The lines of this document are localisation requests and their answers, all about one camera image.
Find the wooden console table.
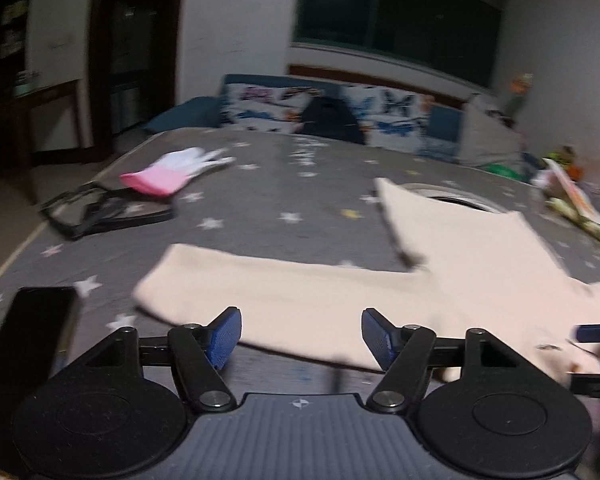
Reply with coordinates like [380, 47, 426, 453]
[0, 79, 83, 201]

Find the green plastic item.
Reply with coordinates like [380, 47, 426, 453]
[480, 162, 521, 181]

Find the butterfly print pillow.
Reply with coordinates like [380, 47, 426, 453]
[219, 84, 433, 151]

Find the black strap bag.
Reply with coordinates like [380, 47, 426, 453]
[39, 182, 175, 240]

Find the grey pillow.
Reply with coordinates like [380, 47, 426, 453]
[457, 94, 526, 171]

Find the colourful book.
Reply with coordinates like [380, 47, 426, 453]
[542, 157, 600, 226]

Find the white glove with pink cuff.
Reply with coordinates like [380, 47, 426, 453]
[119, 147, 237, 196]

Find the cream garment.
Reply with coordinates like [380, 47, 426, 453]
[132, 177, 600, 383]

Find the wooden wall rail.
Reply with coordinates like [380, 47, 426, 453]
[287, 64, 491, 96]

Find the black backpack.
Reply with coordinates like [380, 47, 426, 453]
[297, 96, 366, 145]

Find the black smartphone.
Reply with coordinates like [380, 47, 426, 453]
[0, 286, 81, 391]

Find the blue sofa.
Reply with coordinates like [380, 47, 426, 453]
[145, 74, 468, 163]

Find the dark wooden door frame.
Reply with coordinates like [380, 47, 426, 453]
[87, 0, 188, 136]

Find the grey star-print tablecloth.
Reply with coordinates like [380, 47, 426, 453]
[0, 127, 600, 480]

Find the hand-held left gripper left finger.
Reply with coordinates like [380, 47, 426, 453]
[67, 306, 243, 409]

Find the yellow patterned packet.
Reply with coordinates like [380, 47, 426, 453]
[545, 197, 600, 256]

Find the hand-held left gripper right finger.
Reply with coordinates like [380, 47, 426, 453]
[361, 308, 536, 408]

